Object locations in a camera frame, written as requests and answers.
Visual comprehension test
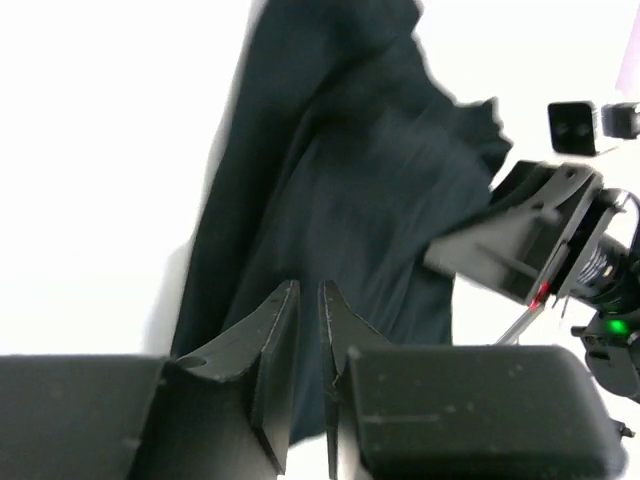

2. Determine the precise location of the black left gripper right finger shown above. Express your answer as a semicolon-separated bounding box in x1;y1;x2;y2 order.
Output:
318;281;389;479

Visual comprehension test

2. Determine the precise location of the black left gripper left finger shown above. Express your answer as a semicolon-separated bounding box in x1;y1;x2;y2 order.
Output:
172;281;299;475

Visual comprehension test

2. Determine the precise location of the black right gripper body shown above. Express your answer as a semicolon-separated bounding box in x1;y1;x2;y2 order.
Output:
423;161;603;305

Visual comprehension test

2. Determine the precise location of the black t-shirt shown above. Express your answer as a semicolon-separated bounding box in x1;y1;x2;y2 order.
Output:
172;1;511;443

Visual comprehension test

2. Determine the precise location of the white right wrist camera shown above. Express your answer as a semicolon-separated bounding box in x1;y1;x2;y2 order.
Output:
547;101;639;157

